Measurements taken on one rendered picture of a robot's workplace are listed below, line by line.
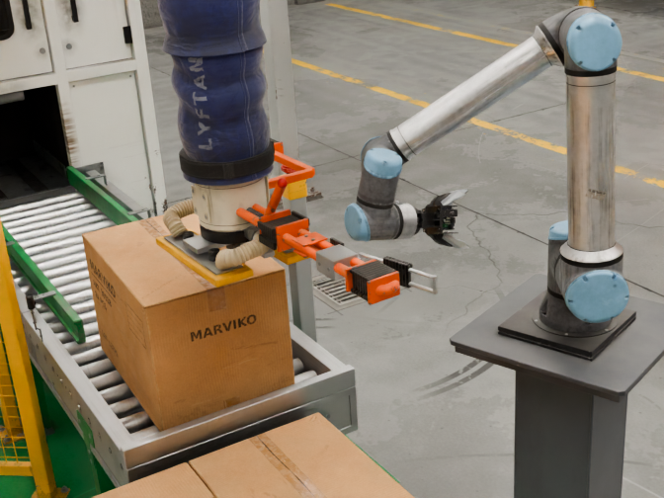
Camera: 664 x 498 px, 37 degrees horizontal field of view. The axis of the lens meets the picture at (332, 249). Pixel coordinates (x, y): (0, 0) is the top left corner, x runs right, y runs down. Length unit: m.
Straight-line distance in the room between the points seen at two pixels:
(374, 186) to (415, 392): 1.69
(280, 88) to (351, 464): 3.46
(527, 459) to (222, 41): 1.48
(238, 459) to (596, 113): 1.25
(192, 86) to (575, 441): 1.40
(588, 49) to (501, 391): 1.92
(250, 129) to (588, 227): 0.83
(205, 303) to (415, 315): 1.97
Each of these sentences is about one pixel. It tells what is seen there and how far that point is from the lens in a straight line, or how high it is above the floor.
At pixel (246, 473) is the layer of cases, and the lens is 2.61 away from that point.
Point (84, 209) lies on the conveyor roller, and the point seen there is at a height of 0.53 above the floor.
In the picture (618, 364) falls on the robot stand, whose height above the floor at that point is 0.75.
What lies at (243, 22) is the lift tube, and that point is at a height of 1.66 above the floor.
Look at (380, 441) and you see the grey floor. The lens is 3.65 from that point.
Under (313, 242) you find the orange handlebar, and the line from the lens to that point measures 2.14.
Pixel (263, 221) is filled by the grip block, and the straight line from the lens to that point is 2.26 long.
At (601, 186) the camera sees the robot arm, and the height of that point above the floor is 1.24.
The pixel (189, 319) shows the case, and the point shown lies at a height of 0.88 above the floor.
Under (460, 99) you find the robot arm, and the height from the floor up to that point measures 1.42.
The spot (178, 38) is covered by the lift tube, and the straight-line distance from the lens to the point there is 2.27.
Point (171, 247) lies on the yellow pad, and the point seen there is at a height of 1.11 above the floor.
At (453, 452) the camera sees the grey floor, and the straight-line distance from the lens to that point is 3.59.
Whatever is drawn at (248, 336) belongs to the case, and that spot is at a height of 0.78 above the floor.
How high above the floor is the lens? 2.06
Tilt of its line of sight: 23 degrees down
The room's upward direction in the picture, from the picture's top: 4 degrees counter-clockwise
